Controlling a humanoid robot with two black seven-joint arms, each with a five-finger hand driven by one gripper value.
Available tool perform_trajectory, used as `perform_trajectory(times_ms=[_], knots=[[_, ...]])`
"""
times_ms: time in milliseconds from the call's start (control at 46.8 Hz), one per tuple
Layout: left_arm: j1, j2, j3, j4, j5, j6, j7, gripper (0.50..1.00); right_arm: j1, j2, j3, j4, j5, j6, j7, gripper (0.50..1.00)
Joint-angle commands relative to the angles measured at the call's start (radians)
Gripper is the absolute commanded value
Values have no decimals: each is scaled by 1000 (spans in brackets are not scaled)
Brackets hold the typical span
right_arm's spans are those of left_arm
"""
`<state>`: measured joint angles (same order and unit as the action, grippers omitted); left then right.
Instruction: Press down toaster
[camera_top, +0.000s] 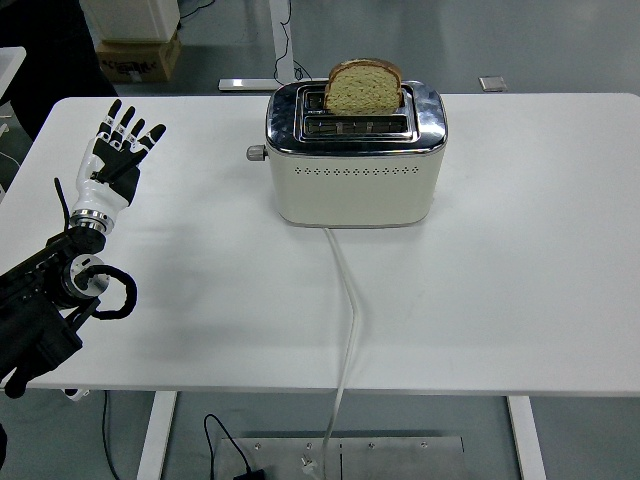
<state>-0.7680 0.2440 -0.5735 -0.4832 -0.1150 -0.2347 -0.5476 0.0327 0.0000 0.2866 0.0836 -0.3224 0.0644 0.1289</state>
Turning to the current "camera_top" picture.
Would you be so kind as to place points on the brown bread slice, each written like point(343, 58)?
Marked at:
point(362, 90)

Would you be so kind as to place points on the white power plug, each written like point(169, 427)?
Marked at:
point(306, 461)

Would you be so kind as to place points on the brown cardboard box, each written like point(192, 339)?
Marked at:
point(137, 62)

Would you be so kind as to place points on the black power adapter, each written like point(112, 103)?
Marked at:
point(251, 475)

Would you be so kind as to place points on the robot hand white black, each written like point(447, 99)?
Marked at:
point(107, 160)

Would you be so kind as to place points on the cream chrome two-slot toaster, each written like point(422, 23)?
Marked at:
point(350, 195)

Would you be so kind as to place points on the white side table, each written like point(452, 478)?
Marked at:
point(9, 62)

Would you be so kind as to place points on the white table leg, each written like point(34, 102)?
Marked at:
point(526, 435)
point(157, 435)

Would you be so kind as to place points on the person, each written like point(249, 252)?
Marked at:
point(55, 50)

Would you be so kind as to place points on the silver toaster lever knob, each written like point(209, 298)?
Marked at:
point(256, 153)

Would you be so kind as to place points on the grey metal plate with screws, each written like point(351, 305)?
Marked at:
point(400, 460)

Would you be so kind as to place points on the grey floor socket plate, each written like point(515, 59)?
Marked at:
point(492, 83)

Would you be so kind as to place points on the white box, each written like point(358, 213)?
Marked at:
point(130, 20)

